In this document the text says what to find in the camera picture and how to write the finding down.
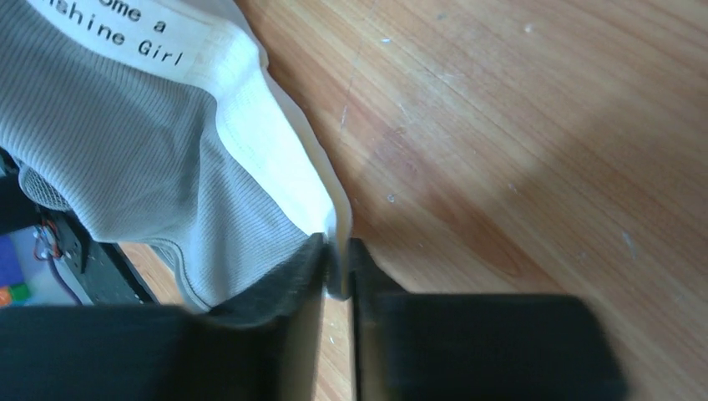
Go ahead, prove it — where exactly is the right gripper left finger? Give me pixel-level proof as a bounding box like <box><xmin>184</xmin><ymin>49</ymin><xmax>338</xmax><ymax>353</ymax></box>
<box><xmin>1</xmin><ymin>234</ymin><xmax>326</xmax><ymax>400</ymax></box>

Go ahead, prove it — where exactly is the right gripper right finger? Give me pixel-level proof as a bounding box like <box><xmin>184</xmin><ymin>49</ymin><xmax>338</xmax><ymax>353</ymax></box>
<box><xmin>349</xmin><ymin>239</ymin><xmax>628</xmax><ymax>400</ymax></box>

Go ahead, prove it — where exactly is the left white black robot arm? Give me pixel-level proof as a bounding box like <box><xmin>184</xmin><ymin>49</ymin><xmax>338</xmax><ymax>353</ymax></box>
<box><xmin>1</xmin><ymin>150</ymin><xmax>158</xmax><ymax>304</ymax></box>

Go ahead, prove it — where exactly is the grey underwear white waistband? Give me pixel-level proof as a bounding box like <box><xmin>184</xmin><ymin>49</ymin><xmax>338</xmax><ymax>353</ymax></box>
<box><xmin>1</xmin><ymin>1</ymin><xmax>351</xmax><ymax>325</ymax></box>

